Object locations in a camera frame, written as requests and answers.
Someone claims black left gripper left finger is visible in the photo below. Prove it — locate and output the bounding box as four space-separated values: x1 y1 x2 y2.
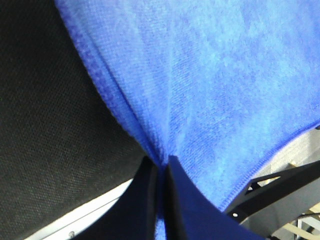
74 156 158 240

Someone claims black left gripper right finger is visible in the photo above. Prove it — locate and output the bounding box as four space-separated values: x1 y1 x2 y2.
163 155 262 240

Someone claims blue microfiber towel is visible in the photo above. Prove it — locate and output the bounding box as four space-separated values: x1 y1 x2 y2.
53 0 320 240

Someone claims black table mat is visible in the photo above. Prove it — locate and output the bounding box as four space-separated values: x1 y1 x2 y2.
0 0 145 240

